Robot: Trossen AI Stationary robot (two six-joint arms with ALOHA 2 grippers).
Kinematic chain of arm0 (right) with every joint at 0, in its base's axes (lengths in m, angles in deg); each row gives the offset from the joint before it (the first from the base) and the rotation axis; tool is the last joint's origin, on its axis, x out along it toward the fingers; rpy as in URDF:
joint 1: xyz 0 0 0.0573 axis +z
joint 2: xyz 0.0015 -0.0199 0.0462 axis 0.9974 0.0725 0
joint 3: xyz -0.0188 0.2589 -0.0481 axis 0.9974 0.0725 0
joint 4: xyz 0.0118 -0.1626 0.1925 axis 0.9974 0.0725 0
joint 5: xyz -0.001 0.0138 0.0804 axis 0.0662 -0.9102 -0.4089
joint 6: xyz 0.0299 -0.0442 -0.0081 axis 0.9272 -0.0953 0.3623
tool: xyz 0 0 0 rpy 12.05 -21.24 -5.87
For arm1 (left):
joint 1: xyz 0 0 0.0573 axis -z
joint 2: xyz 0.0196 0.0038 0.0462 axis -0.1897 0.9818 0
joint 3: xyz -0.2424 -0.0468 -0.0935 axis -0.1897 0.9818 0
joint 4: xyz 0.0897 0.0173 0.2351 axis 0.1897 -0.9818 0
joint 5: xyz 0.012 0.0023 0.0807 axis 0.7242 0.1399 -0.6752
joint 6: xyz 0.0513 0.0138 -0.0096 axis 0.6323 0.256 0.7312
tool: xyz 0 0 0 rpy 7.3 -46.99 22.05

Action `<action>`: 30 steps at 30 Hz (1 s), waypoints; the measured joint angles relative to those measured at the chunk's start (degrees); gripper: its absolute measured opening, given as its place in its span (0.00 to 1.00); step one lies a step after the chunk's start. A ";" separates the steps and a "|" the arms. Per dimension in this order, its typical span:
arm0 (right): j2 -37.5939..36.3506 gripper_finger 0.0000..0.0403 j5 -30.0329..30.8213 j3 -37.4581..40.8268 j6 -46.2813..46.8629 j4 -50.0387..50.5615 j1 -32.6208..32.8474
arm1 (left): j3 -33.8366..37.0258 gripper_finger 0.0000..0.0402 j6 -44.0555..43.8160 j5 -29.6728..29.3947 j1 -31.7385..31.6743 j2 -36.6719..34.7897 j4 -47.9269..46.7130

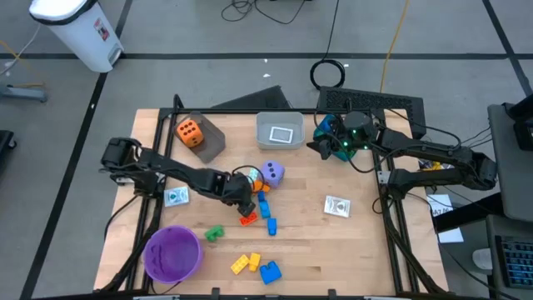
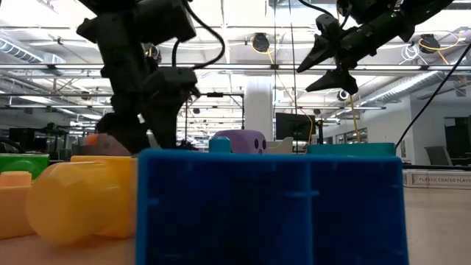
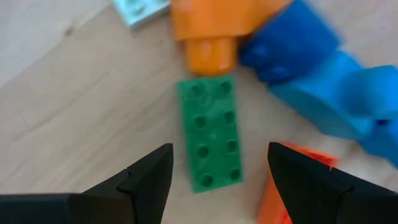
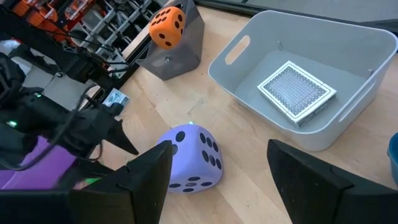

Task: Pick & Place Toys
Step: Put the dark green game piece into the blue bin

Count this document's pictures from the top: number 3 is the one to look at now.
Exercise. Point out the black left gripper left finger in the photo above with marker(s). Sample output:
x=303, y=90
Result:
x=93, y=208

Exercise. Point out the green eight-stud brick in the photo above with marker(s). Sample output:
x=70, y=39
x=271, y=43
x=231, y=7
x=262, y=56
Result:
x=214, y=133

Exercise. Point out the red-orange flat studded brick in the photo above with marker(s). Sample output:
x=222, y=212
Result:
x=270, y=205

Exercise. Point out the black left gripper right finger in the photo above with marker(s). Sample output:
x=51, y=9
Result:
x=326, y=202

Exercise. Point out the orange stud block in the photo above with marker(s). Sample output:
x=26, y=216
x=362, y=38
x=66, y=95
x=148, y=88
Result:
x=214, y=21

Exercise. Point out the light blue stud block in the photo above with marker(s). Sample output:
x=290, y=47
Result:
x=326, y=102

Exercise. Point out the small royal blue block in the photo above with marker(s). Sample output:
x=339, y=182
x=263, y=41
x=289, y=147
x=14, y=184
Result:
x=289, y=43

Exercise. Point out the mint flat studded brick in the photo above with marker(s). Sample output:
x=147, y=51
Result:
x=140, y=12

